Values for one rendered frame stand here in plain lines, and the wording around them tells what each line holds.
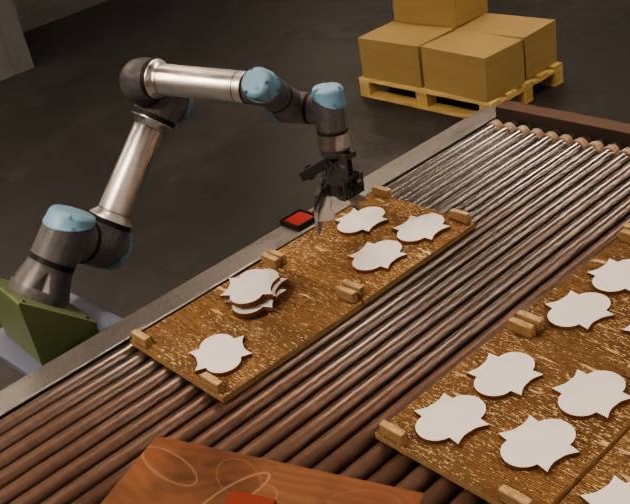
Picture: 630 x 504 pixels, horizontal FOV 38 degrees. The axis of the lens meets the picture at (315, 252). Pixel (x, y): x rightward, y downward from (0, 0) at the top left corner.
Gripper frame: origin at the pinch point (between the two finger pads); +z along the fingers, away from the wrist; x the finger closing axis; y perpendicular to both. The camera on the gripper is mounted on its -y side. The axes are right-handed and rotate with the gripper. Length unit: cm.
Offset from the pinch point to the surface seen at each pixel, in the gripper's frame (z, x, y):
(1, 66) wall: 78, 191, -542
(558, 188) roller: 5, 52, 32
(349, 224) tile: 4.7, 7.6, -3.0
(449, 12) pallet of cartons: 34, 295, -180
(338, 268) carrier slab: 6.9, -8.8, 7.4
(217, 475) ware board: 1, -80, 45
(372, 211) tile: 4.2, 15.7, -2.0
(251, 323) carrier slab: 8.7, -36.1, 5.1
